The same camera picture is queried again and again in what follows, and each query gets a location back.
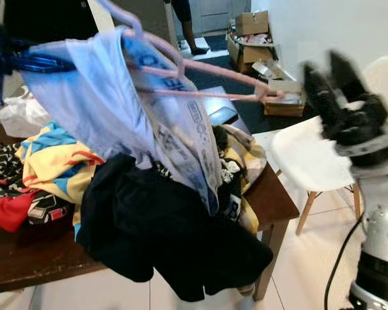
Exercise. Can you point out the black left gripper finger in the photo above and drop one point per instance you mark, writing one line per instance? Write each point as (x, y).
(48, 59)
(48, 68)

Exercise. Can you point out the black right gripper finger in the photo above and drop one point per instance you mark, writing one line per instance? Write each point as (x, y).
(352, 81)
(323, 93)

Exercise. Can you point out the white shirt with blue print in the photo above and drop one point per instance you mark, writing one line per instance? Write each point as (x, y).
(90, 103)

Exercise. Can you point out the pink plastic hanger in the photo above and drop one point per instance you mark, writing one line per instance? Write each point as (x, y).
(220, 70)

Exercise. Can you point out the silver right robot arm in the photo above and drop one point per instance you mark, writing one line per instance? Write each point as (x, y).
(381, 226)

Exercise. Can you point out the low brown box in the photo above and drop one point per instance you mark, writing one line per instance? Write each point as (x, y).
(284, 106)

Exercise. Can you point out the black and white patterned garment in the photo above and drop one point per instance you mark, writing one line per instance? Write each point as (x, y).
(0, 171)

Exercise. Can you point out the white plastic bag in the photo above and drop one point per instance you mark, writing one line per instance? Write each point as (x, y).
(19, 116)

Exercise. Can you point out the white moulded chair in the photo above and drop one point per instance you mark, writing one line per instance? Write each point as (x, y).
(304, 155)

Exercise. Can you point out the open cardboard box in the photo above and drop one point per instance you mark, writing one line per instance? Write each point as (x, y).
(246, 51)

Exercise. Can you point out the red garment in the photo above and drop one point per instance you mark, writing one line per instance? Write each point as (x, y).
(10, 213)

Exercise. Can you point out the yellow and blue garment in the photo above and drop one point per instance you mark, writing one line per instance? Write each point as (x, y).
(58, 161)

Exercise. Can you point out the dark laptop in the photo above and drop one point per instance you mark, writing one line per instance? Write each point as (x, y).
(226, 106)

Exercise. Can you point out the yellow garment with black print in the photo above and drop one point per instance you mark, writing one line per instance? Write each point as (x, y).
(246, 161)

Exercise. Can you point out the dark wooden table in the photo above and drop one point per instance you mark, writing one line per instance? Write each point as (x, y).
(26, 258)

